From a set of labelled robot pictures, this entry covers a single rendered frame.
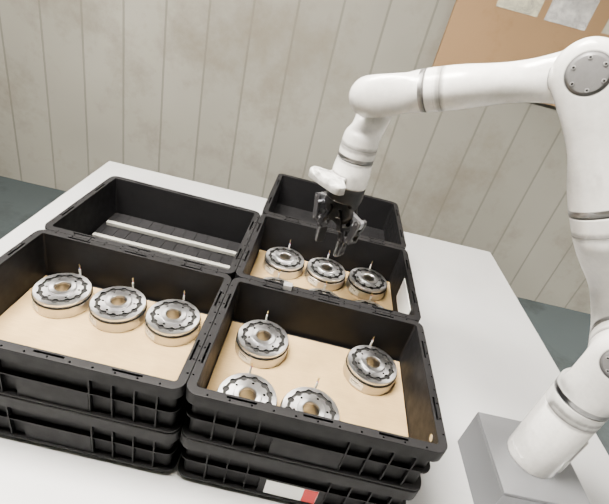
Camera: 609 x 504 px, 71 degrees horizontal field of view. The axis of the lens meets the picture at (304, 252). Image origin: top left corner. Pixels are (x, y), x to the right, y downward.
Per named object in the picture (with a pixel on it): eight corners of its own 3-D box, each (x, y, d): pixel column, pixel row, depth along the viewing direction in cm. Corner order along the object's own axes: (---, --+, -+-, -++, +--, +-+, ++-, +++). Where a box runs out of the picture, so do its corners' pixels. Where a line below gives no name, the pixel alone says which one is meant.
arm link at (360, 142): (350, 147, 87) (331, 155, 80) (373, 68, 79) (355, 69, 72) (381, 159, 84) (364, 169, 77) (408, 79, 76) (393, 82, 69)
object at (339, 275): (345, 264, 114) (346, 262, 113) (344, 286, 105) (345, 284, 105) (308, 255, 113) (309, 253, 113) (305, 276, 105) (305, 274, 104)
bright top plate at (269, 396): (277, 379, 76) (278, 376, 76) (275, 429, 68) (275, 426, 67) (221, 371, 75) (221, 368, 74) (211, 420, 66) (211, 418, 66)
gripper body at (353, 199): (376, 187, 83) (362, 228, 88) (347, 169, 89) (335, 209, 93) (349, 191, 79) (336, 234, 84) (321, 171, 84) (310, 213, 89)
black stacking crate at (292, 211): (385, 233, 145) (396, 204, 139) (391, 283, 120) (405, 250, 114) (272, 205, 144) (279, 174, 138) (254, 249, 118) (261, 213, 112)
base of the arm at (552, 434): (540, 435, 86) (588, 379, 77) (566, 480, 78) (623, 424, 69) (499, 431, 84) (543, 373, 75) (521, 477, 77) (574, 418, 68)
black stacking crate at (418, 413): (401, 362, 94) (420, 324, 88) (419, 497, 68) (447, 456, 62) (226, 319, 92) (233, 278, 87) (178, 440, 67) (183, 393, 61)
